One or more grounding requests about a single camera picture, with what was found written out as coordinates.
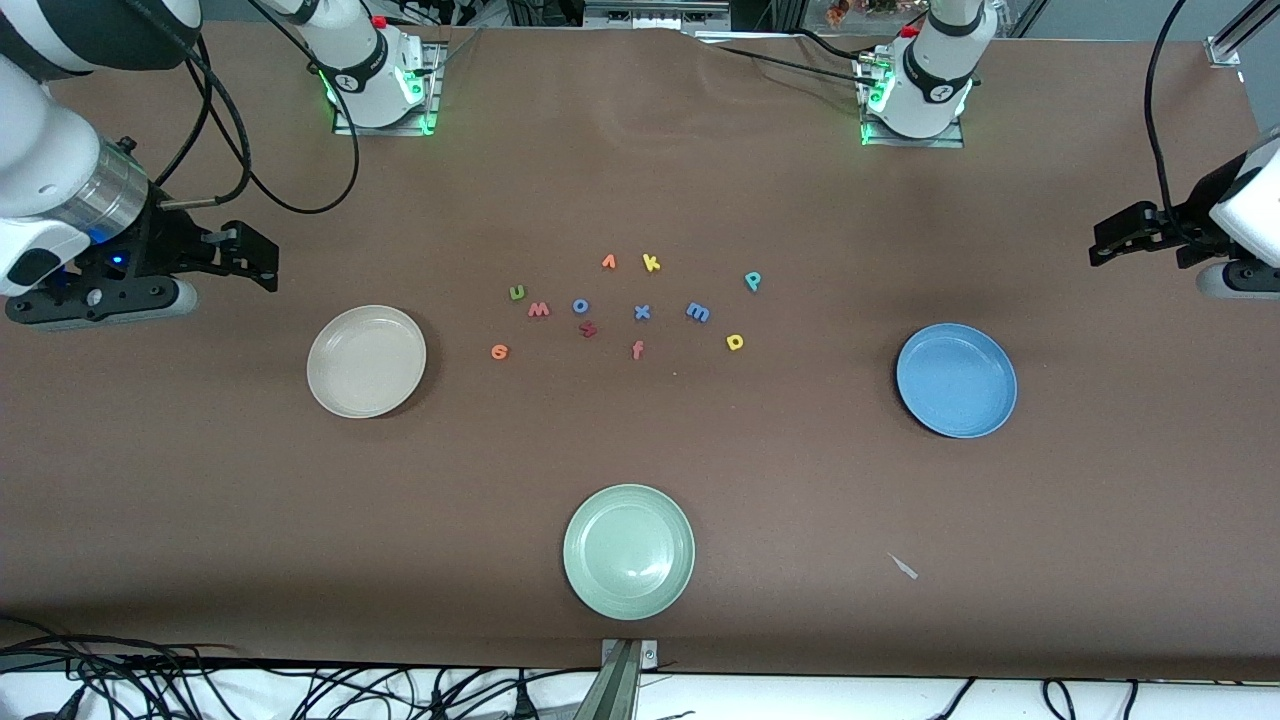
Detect beige brown plate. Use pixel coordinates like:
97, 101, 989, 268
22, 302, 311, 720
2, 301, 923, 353
307, 305, 428, 419

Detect blue plate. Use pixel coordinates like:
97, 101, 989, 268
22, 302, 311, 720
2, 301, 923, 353
896, 323, 1018, 439

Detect dried orange flowers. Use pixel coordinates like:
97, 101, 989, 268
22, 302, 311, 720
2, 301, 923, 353
825, 0, 901, 26

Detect brown paper table cover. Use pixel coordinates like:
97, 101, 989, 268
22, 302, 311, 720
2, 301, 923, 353
0, 22, 1280, 681

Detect pale green plate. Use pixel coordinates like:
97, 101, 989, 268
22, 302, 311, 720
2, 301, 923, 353
563, 484, 696, 621

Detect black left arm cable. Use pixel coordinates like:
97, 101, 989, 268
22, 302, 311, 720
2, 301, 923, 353
1145, 0, 1201, 231

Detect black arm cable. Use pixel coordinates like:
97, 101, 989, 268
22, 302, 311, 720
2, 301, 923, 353
1145, 0, 1201, 231
150, 0, 362, 216

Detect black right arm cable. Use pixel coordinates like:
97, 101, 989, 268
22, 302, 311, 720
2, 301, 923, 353
150, 0, 362, 216

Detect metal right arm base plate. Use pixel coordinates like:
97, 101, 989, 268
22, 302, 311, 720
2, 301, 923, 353
332, 42, 443, 137

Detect aluminium profile rail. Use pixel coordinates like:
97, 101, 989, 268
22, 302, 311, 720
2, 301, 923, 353
1205, 0, 1280, 67

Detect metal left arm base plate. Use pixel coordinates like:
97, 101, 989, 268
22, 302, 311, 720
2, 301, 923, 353
858, 55, 966, 150

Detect thin black table cable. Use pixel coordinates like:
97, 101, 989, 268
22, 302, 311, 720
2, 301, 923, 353
700, 40, 886, 89

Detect tangled black cable bundle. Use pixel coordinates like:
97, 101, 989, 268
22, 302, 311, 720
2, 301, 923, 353
0, 618, 701, 720

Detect grey metal frame bar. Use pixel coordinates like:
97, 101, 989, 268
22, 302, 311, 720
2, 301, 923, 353
583, 0, 731, 31

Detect grey metal camera post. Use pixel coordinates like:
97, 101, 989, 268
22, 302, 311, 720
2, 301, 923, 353
600, 640, 659, 720

